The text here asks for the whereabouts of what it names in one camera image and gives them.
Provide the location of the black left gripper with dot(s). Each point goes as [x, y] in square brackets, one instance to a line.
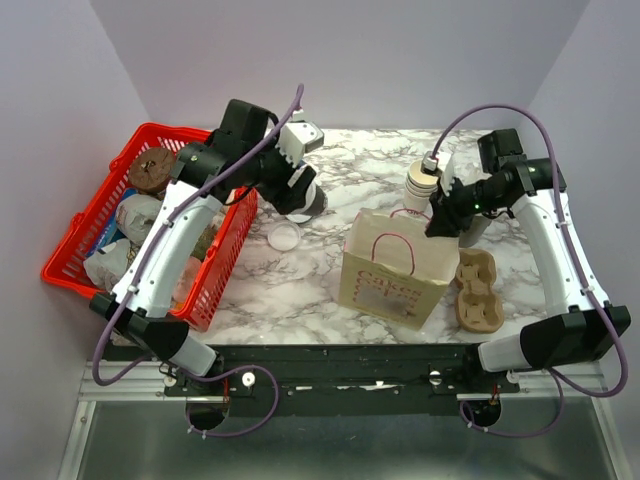
[283, 197]

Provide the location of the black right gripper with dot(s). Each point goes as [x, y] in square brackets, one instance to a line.
[445, 213]

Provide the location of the black paper coffee cup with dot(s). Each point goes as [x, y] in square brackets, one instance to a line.
[315, 201]

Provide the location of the white plastic cup lid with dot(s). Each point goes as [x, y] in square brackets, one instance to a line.
[299, 218]

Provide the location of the pink and cream paper bag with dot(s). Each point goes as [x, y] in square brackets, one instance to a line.
[392, 270]

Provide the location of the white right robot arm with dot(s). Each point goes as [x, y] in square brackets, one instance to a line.
[581, 322]

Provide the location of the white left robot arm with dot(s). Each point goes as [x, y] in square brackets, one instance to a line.
[251, 148]

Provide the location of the loose white cup lid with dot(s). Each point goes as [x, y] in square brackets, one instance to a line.
[284, 236]

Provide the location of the stack of paper cups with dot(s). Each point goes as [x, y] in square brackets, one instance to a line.
[421, 182]

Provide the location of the green round melon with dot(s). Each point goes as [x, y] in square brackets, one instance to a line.
[204, 243]

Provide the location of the cardboard cup carrier tray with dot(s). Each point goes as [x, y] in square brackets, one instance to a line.
[478, 308]

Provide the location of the black cup noodle container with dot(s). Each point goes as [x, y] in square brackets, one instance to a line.
[186, 280]

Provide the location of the brown round cork lid jar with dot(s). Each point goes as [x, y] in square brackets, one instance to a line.
[150, 171]

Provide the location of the grey wrapped bundle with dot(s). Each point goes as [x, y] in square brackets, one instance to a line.
[135, 216]

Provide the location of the white printed plastic bag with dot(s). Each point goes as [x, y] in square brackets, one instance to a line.
[107, 266]

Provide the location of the red plastic shopping basket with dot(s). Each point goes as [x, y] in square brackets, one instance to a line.
[65, 265]

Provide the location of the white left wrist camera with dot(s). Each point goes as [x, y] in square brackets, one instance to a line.
[298, 137]

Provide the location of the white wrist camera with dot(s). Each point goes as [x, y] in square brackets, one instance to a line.
[298, 137]
[441, 164]

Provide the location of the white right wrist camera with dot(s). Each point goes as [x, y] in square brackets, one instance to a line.
[441, 164]

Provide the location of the aluminium frame rail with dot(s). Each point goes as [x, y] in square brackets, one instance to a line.
[143, 383]

